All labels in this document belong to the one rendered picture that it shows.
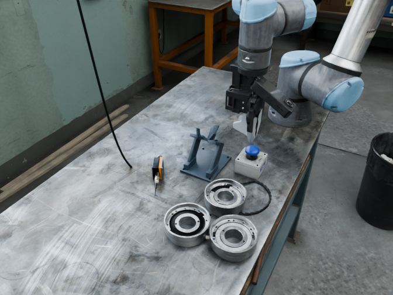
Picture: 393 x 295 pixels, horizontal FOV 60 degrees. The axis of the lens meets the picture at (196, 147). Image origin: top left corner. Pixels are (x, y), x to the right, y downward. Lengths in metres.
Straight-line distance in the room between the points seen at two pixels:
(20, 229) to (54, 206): 0.09
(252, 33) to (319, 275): 1.29
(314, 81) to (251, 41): 0.35
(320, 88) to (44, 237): 0.83
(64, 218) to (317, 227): 1.42
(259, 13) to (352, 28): 0.37
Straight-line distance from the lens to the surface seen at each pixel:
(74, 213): 0.91
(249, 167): 0.94
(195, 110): 1.26
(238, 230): 0.79
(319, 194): 2.18
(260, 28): 0.77
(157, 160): 0.95
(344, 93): 1.05
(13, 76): 2.31
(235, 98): 0.85
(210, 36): 2.77
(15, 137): 2.42
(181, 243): 0.77
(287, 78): 1.14
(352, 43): 1.06
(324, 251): 1.90
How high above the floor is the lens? 1.43
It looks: 36 degrees down
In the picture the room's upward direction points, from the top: straight up
